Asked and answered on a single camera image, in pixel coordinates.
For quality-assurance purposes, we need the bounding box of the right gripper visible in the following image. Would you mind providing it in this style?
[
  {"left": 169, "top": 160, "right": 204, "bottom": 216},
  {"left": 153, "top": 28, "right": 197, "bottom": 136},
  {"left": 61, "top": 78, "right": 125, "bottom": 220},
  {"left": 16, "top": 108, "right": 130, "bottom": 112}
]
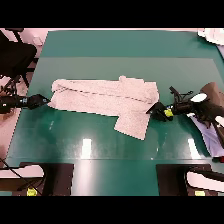
[{"left": 145, "top": 101, "right": 175, "bottom": 122}]

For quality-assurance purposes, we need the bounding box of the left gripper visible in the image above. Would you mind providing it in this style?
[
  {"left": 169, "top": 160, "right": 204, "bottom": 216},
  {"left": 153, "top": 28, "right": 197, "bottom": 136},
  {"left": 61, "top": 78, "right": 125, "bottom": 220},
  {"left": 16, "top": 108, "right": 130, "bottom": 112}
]
[{"left": 27, "top": 93, "right": 52, "bottom": 111}]

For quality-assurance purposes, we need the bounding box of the light grey shirt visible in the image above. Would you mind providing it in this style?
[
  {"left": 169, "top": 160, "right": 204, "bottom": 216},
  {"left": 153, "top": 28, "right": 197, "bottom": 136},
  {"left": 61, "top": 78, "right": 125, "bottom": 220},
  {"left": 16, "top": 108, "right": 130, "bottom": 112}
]
[{"left": 47, "top": 75, "right": 160, "bottom": 141}]

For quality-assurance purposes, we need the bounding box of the black chair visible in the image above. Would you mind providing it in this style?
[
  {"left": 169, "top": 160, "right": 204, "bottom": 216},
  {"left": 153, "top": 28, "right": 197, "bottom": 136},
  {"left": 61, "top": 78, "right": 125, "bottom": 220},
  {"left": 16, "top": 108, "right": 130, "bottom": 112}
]
[{"left": 0, "top": 28, "right": 39, "bottom": 88}]

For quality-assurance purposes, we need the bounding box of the pale blue garment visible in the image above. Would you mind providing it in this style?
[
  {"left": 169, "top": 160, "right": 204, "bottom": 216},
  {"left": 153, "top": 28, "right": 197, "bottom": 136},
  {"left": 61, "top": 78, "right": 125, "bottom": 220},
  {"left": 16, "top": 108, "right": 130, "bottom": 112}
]
[{"left": 189, "top": 112, "right": 224, "bottom": 158}]

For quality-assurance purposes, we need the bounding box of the brown garment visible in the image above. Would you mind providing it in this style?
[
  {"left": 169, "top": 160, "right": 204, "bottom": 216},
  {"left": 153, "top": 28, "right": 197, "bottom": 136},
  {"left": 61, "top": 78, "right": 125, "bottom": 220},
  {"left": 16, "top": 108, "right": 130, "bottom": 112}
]
[{"left": 199, "top": 81, "right": 224, "bottom": 109}]

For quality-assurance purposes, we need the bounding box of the white garment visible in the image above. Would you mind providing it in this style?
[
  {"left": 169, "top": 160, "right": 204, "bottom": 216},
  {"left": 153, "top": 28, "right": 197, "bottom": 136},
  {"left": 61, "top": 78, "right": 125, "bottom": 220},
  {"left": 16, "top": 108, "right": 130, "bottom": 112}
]
[{"left": 197, "top": 28, "right": 224, "bottom": 47}]

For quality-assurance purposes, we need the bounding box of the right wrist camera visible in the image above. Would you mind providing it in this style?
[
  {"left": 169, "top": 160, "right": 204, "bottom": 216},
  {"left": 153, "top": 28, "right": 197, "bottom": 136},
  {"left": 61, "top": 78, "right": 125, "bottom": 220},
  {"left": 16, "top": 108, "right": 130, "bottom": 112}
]
[{"left": 168, "top": 85, "right": 195, "bottom": 105}]

